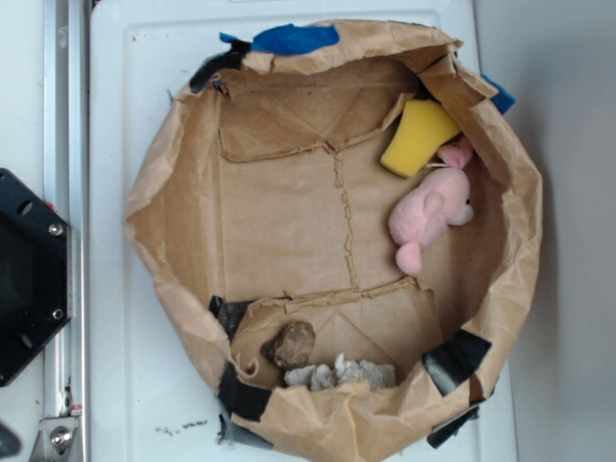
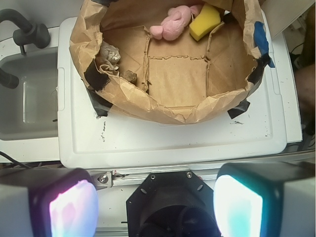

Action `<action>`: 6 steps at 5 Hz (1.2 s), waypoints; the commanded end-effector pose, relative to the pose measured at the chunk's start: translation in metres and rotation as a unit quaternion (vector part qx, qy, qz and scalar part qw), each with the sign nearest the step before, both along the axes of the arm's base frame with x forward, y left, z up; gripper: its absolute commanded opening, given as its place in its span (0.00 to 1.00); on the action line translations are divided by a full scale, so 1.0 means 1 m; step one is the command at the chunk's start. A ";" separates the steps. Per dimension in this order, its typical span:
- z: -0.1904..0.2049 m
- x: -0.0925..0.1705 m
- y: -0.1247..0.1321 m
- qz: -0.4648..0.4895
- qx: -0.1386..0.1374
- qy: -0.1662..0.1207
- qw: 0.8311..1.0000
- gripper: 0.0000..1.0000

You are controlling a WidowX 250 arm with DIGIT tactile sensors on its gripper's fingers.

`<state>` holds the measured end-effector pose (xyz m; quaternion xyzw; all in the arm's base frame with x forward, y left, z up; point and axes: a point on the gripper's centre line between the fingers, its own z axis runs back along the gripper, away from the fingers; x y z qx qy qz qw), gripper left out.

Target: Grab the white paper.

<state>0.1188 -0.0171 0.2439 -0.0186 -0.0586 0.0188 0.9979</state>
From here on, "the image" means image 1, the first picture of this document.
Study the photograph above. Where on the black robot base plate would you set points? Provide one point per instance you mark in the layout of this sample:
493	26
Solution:
34	276

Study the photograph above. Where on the brown paper bag bin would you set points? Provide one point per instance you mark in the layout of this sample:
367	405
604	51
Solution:
262	202

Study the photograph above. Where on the black tape patch right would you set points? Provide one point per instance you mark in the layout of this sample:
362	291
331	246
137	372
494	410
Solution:
454	361

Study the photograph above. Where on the blue tape piece right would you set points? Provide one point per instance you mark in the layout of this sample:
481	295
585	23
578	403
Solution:
503	100

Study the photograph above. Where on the metal corner bracket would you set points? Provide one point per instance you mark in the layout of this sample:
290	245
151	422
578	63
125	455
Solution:
58	440

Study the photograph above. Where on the yellow sponge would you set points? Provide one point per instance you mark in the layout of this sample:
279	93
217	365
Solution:
424	126

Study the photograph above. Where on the black tape strip bottom-right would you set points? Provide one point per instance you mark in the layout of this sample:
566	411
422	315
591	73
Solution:
442	432

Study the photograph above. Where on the white paper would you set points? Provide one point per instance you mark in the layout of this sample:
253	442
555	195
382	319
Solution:
321	377

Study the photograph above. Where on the pink plush bunny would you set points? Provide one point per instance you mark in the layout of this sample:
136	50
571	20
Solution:
441	200

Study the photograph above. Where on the blue tape strip top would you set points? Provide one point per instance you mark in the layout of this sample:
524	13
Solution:
290	39

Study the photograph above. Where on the black tape patch bottom-left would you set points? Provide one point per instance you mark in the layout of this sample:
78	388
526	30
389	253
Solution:
239	399

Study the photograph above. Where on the black tape patch top-left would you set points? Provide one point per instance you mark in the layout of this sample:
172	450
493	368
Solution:
232	59

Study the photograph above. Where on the aluminium rail frame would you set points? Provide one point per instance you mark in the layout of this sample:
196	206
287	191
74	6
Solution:
66	103

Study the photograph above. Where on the brown rock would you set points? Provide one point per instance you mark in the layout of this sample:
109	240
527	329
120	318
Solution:
291	347

